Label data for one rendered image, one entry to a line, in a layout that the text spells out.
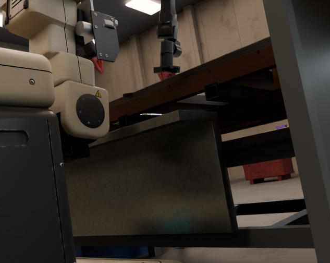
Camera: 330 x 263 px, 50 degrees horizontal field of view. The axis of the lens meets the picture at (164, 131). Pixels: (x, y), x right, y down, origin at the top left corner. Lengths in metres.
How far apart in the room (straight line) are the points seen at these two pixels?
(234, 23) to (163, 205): 10.85
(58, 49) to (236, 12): 11.04
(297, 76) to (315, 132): 0.11
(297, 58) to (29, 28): 0.81
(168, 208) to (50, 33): 0.69
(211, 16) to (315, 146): 11.87
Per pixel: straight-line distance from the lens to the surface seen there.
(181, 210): 1.25
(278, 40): 0.73
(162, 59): 1.53
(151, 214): 1.35
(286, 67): 0.71
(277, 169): 8.46
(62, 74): 1.07
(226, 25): 12.10
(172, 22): 1.54
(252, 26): 11.64
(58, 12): 1.18
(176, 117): 1.02
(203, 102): 1.75
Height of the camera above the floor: 0.50
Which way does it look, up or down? 7 degrees up
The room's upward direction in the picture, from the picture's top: 9 degrees counter-clockwise
